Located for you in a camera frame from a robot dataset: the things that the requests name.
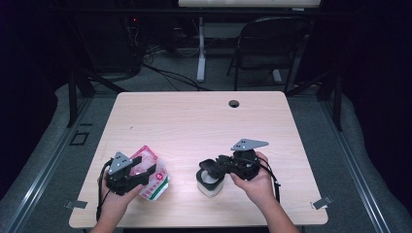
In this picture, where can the white table leg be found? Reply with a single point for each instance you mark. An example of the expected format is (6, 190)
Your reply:
(201, 61)

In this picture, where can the clear jar with black lid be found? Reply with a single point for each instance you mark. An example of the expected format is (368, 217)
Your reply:
(210, 186)

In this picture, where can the person's right hand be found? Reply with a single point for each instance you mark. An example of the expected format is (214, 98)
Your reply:
(259, 191)

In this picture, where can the grey tape strip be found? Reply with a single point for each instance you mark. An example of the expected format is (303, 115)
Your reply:
(76, 204)
(320, 203)

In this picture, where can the person's left hand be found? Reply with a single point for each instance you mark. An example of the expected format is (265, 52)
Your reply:
(111, 202)

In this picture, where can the black metal stand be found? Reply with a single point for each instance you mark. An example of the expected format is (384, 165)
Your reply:
(337, 106)
(73, 103)

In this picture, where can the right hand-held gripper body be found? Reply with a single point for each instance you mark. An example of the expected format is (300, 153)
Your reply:
(247, 165)

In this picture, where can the grey floor rail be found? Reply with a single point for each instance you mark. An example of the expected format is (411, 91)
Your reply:
(48, 168)
(356, 168)

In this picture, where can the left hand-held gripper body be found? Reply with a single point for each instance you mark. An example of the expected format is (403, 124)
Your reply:
(120, 178)

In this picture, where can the dark equipment cabinet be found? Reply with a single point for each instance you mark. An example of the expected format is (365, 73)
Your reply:
(110, 42)

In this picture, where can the black folding chair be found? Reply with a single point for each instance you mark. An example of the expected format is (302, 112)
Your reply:
(268, 35)

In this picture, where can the pink and white plastic bag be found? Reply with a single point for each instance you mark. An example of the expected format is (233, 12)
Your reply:
(157, 184)

